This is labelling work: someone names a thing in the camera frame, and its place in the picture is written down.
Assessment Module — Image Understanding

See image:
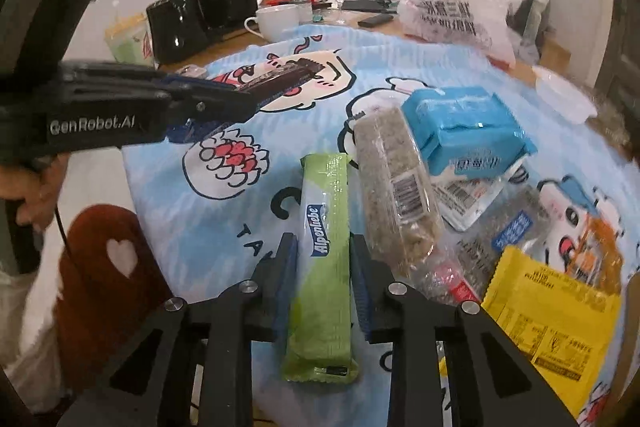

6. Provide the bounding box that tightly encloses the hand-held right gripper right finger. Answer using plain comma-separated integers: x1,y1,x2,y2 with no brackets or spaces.
348,233,581,427

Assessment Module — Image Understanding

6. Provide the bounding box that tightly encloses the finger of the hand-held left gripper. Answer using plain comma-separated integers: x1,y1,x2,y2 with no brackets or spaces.
65,81,261,144
60,61,241,95

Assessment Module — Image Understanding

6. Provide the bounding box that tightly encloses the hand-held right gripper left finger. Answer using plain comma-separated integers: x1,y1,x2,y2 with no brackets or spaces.
57,232,301,427

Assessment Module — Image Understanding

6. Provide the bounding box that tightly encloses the green candy packet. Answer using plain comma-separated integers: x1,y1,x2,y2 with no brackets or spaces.
280,152,362,385

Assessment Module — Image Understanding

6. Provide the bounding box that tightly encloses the dark chocolate bar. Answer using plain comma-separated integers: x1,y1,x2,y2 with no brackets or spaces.
235,56,322,108

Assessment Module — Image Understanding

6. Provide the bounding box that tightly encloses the black sesame bar packet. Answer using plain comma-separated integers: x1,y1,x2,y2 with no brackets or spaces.
400,186,557,308

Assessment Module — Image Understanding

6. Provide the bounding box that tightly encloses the yellow snack packet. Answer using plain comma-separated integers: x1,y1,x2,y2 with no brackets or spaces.
480,244,624,419

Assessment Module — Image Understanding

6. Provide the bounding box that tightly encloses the orange-brown snack packet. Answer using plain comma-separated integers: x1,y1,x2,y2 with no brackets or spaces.
564,211,627,297

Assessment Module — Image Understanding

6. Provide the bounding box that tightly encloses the person's left hand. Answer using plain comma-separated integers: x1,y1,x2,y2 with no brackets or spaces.
0,153,70,234

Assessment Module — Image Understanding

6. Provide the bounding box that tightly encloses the black glossy pot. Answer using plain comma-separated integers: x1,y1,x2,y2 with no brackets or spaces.
145,0,211,66

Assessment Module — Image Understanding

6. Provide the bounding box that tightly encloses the green and white packet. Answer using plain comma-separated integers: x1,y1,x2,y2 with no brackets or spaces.
104,13,152,66

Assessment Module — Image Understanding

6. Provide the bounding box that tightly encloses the printed blanket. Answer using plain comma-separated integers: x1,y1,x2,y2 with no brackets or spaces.
121,24,640,427

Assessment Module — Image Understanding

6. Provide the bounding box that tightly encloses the white cup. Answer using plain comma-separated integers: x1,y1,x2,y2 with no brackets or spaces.
243,4,302,44

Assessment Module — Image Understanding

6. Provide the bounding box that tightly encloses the clear grain bar packet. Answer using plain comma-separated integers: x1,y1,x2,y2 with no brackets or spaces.
351,107,447,279

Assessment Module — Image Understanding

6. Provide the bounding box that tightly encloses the small glass jar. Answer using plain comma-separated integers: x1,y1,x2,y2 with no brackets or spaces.
291,0,314,24

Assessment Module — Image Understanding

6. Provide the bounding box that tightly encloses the white barcode packet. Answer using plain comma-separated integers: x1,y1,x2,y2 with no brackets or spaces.
429,158,531,234

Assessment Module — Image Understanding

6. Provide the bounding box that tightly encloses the person's red heart-print clothing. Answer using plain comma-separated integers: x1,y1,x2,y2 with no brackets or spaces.
52,203,177,404

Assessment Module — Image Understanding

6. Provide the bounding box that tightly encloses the black remote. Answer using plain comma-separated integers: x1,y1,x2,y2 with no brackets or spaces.
357,13,396,28

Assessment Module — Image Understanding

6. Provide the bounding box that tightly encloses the black flat case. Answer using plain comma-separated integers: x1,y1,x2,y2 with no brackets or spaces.
341,0,397,13

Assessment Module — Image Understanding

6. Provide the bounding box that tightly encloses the blue snack packet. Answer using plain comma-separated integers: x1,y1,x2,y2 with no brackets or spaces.
400,86,539,178

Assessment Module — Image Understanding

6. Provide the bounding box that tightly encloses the white cloth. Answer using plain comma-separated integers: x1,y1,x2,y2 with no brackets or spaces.
0,269,67,414

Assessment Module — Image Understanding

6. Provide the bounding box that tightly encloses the white printed plastic bag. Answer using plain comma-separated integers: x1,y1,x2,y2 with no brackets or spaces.
396,0,522,68

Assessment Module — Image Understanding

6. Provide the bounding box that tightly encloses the clear plastic container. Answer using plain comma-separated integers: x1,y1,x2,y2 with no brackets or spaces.
531,65,599,124

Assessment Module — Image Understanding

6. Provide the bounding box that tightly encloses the black cable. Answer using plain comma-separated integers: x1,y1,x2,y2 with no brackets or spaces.
53,203,72,260

